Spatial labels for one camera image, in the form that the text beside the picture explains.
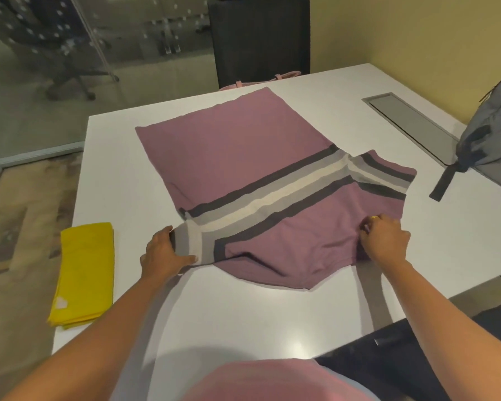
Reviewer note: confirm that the person's right hand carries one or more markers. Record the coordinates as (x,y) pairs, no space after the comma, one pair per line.
(388,240)

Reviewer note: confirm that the person's left hand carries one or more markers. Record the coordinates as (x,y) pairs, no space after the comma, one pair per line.
(160,256)

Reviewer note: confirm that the person's right fingers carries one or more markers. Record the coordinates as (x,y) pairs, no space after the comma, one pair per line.
(373,229)

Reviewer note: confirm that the person's left thumb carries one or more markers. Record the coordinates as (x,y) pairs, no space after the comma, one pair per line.
(187,260)

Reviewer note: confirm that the mauve striped knit sweater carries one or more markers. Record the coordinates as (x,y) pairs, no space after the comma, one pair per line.
(242,141)

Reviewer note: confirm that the person's right forearm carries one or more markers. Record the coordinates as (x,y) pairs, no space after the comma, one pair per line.
(446,321)

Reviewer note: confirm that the person's left forearm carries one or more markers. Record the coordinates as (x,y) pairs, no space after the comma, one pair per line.
(87,342)

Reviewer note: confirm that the folded yellow cloth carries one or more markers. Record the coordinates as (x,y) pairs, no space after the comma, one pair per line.
(85,271)

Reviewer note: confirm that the person's pink shirt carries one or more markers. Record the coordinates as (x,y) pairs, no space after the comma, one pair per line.
(267,384)

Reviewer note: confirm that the grey backpack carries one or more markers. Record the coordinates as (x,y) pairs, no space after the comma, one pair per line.
(492,129)

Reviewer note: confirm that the pink bag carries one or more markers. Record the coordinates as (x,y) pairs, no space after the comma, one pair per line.
(250,83)

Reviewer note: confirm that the office swivel chair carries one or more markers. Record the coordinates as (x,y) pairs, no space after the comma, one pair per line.
(66,75)

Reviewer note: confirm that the black fabric chair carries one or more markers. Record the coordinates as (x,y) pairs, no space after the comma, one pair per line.
(259,37)

